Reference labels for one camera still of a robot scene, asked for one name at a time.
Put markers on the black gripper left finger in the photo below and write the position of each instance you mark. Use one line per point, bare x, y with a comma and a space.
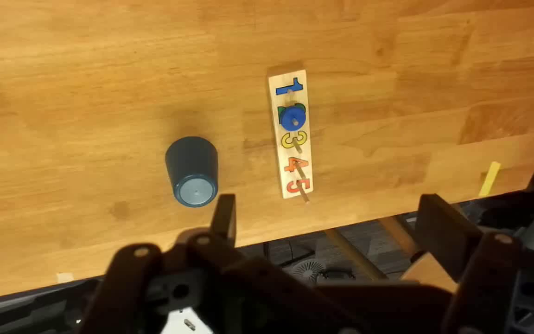
225, 218

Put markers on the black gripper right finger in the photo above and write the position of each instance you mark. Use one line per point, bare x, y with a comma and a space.
446, 233

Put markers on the wooden peg board platform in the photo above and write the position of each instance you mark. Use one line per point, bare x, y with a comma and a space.
290, 112

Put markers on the blue plastic cup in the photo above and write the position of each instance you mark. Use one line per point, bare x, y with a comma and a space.
192, 166

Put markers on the yellow tape strip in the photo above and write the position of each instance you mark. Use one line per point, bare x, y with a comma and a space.
490, 179

